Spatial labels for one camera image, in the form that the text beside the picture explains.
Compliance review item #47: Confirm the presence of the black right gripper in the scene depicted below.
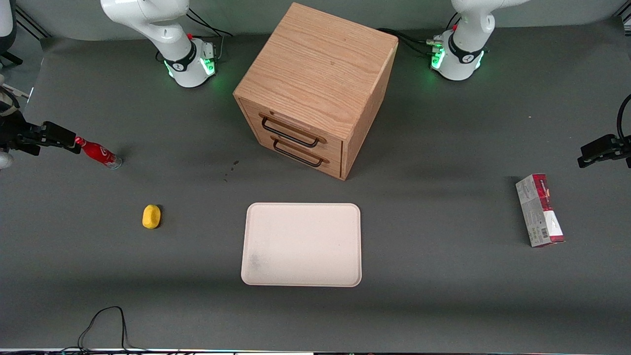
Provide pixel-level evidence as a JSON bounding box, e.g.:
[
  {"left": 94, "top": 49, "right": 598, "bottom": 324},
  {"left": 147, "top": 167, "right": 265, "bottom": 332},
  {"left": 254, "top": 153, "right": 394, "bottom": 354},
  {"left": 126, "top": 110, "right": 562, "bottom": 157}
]
[{"left": 0, "top": 120, "right": 82, "bottom": 156}]

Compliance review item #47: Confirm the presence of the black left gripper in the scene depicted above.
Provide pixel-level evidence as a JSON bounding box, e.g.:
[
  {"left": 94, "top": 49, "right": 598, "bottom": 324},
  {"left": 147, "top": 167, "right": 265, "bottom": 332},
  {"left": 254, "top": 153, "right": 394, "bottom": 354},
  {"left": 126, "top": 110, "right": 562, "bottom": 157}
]
[{"left": 577, "top": 134, "right": 631, "bottom": 169}]

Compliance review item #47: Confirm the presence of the red coke bottle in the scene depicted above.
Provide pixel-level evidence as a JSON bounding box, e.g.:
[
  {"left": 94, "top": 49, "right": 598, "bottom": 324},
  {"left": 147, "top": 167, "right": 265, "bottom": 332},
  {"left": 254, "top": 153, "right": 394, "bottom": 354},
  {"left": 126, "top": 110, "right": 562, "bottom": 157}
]
[{"left": 74, "top": 137, "right": 122, "bottom": 170}]

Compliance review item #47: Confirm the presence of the beige plastic tray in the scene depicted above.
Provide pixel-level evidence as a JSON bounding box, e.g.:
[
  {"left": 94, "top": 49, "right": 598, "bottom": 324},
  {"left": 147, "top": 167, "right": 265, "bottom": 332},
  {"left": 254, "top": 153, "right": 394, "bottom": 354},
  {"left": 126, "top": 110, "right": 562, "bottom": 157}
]
[{"left": 241, "top": 202, "right": 363, "bottom": 287}]

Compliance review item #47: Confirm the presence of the red and white carton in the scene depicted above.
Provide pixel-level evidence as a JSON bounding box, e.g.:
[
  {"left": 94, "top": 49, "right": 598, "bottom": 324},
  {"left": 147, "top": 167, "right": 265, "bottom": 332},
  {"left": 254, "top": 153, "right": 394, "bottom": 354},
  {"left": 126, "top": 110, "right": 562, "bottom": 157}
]
[{"left": 515, "top": 173, "right": 566, "bottom": 248}]

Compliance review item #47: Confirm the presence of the yellow lemon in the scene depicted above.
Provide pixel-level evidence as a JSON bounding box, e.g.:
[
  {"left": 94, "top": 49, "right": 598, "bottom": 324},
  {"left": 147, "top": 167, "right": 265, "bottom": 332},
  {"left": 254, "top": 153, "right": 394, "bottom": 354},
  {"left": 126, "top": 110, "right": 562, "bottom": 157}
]
[{"left": 142, "top": 204, "right": 162, "bottom": 230}]

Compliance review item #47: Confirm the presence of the wooden drawer front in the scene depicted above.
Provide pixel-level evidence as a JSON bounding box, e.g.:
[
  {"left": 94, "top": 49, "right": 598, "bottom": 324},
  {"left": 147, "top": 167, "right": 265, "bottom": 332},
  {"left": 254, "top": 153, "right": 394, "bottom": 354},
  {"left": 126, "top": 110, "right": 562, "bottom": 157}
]
[
  {"left": 245, "top": 126, "right": 344, "bottom": 179},
  {"left": 239, "top": 99, "right": 345, "bottom": 161}
]

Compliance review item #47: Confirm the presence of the dark grey table mat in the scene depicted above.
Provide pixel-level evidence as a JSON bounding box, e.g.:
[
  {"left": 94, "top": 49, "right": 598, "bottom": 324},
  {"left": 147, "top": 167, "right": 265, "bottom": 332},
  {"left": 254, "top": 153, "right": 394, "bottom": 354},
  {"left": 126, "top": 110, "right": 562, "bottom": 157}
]
[{"left": 0, "top": 17, "right": 631, "bottom": 352}]

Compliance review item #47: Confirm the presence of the wooden drawer cabinet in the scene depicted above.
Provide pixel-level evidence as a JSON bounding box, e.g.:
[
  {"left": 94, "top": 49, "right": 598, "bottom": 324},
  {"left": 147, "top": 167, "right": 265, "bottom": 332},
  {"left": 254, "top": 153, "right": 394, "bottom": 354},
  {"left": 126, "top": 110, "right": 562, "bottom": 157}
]
[{"left": 233, "top": 2, "right": 399, "bottom": 181}]

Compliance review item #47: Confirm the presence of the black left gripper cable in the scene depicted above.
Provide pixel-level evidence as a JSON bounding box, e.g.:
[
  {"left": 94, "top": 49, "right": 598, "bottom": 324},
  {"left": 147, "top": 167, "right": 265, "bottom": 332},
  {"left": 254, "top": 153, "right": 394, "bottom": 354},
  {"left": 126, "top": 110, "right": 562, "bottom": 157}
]
[{"left": 616, "top": 93, "right": 631, "bottom": 143}]

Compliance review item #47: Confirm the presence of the black frame bar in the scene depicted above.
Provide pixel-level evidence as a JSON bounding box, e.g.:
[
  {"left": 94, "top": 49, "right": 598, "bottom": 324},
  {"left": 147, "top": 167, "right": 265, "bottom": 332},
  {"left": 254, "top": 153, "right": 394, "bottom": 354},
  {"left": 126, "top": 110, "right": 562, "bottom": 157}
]
[{"left": 14, "top": 6, "right": 51, "bottom": 40}]

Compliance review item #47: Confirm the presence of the black right arm base cable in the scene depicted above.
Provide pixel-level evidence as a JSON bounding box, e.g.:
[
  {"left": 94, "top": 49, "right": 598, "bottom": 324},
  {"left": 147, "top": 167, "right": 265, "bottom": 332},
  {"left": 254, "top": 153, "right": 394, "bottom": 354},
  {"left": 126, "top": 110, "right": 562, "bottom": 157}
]
[{"left": 185, "top": 7, "right": 234, "bottom": 62}]

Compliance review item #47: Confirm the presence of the black arm base cable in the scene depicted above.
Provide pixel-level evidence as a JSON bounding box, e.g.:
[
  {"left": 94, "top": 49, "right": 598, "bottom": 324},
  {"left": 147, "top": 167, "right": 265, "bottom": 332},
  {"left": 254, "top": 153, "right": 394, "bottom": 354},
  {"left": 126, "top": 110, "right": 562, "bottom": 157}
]
[
  {"left": 185, "top": 7, "right": 234, "bottom": 62},
  {"left": 376, "top": 14, "right": 461, "bottom": 56}
]

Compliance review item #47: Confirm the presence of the thin black looped cable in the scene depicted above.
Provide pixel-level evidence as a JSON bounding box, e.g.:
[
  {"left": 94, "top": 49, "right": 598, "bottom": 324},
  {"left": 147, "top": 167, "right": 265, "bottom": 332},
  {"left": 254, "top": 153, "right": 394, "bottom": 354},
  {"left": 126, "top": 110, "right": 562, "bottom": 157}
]
[{"left": 77, "top": 306, "right": 146, "bottom": 354}]

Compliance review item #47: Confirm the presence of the black left arm base cable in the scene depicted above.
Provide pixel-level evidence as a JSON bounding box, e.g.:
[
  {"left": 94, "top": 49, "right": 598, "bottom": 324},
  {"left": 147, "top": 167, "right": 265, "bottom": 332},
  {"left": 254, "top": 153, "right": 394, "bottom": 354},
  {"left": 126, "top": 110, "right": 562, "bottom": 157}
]
[{"left": 376, "top": 14, "right": 461, "bottom": 56}]

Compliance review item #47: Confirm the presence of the black wire drawer handle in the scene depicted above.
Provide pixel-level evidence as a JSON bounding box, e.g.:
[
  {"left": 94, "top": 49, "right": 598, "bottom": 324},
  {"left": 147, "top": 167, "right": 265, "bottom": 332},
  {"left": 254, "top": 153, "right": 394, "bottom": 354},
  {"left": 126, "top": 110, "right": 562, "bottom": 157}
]
[
  {"left": 271, "top": 136, "right": 330, "bottom": 168},
  {"left": 259, "top": 112, "right": 328, "bottom": 148}
]

